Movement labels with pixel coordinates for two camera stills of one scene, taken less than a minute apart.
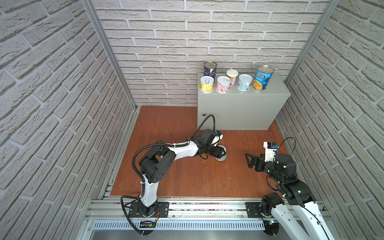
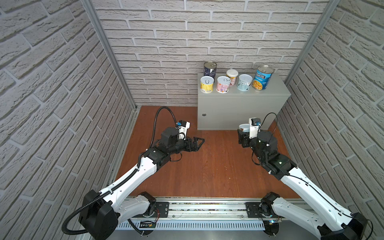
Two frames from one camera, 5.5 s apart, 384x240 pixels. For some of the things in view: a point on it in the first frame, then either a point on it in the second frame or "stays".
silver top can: x=223 y=157 -> x=246 y=127
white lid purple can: x=223 y=84 stays
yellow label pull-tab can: x=206 y=84 stays
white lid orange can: x=232 y=74 stays
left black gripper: x=214 y=150 -> x=190 y=144
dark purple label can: x=209 y=69 stays
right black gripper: x=260 y=161 -> x=244 y=138
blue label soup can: x=262 y=77 stays
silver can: x=244 y=82 stays
